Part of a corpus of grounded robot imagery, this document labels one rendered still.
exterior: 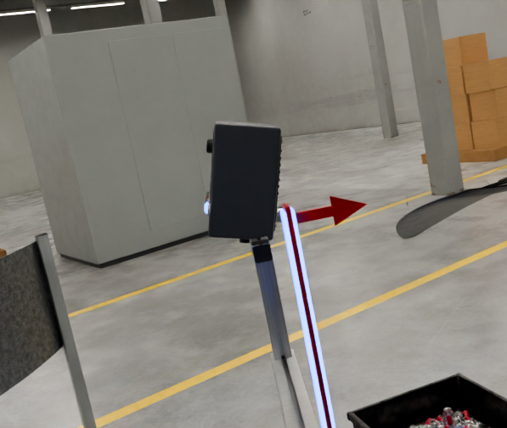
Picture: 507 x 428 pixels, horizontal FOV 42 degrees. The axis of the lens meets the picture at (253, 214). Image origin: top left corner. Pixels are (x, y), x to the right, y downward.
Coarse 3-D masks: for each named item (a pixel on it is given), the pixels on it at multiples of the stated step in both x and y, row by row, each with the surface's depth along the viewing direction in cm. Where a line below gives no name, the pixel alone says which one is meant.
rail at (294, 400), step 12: (276, 360) 108; (288, 360) 107; (276, 372) 103; (288, 372) 105; (300, 372) 101; (276, 384) 105; (288, 384) 101; (300, 384) 97; (288, 396) 94; (300, 396) 93; (288, 408) 90; (300, 408) 90; (312, 408) 89; (288, 420) 87; (300, 420) 89; (312, 420) 86
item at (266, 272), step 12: (264, 240) 106; (264, 264) 106; (264, 276) 105; (276, 276) 106; (264, 288) 106; (276, 288) 106; (264, 300) 106; (276, 300) 106; (276, 312) 106; (276, 324) 108; (276, 336) 107; (288, 336) 107; (276, 348) 107; (288, 348) 108
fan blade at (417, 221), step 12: (504, 180) 52; (468, 192) 43; (480, 192) 43; (492, 192) 44; (432, 204) 46; (444, 204) 47; (456, 204) 51; (468, 204) 60; (408, 216) 51; (420, 216) 53; (432, 216) 57; (444, 216) 61; (396, 228) 58; (408, 228) 60; (420, 228) 63
